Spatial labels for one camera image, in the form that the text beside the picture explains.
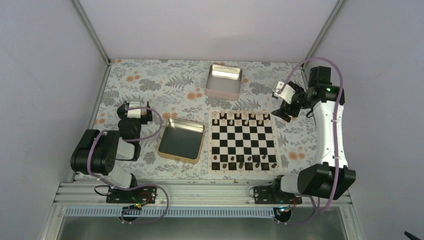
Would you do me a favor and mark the empty silver pink tin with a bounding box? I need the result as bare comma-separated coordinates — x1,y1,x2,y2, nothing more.
205,64,243,101

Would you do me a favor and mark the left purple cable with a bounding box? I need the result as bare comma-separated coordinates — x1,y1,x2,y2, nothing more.
86,105,170,225

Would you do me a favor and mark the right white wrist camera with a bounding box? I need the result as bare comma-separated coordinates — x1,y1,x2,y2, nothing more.
272,81,296,104

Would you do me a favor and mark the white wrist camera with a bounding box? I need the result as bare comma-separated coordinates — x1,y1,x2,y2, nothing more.
272,81,296,104
127,101,142,119

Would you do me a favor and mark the left aluminium corner post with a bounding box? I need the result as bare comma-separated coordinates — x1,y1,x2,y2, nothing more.
70,0,111,65

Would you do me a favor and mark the gold tin tray with pieces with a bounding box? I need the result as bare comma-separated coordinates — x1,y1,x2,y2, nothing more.
158,118,206,165

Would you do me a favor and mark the aluminium corner post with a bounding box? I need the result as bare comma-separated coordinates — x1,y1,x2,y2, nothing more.
301,0,347,69
70,0,111,65

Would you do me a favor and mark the floral patterned table mat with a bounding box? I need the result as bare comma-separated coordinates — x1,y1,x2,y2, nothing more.
94,59,305,182

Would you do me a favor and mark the black white chessboard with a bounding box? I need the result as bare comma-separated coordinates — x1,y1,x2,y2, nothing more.
208,109,282,175

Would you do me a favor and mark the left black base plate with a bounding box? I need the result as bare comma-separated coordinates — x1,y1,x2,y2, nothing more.
105,186,157,205

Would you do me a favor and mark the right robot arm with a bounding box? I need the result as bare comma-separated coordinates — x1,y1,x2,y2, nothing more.
270,66,356,204

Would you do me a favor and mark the aluminium front rail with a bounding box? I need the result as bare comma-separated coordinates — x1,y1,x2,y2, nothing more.
52,182,353,208

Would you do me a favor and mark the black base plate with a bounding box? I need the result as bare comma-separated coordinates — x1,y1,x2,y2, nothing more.
251,185,303,205
105,186,157,205

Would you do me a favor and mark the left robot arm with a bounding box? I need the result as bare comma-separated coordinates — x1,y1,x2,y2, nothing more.
70,101,153,203

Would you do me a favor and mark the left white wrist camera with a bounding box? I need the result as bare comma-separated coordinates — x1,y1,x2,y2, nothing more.
127,101,142,119

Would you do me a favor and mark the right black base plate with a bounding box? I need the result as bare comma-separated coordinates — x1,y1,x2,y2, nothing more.
251,185,303,205

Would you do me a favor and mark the right aluminium corner post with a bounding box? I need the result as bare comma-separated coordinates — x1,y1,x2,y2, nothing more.
301,0,347,69

